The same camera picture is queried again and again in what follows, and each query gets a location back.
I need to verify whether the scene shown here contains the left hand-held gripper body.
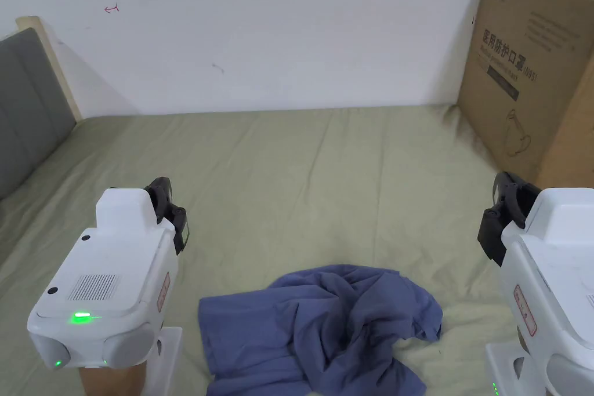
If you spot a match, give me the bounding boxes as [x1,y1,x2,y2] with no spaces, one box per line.
[27,188,183,396]

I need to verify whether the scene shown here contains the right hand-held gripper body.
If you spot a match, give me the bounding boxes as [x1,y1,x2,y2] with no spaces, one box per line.
[484,187,594,396]

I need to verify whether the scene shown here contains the person's left hand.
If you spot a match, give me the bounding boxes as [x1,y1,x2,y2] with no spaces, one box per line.
[78,362,146,396]

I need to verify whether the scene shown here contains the bed with pale green sheet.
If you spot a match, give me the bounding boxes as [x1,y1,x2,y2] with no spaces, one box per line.
[0,103,594,396]

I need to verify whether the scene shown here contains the large brown cardboard carton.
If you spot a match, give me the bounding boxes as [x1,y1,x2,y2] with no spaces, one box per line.
[457,0,594,191]

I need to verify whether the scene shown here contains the grey padded headboard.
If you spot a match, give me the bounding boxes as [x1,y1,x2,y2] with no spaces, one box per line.
[0,15,84,202]

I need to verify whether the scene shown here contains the blue shirt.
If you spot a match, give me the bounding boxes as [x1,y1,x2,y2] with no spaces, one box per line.
[198,264,444,396]

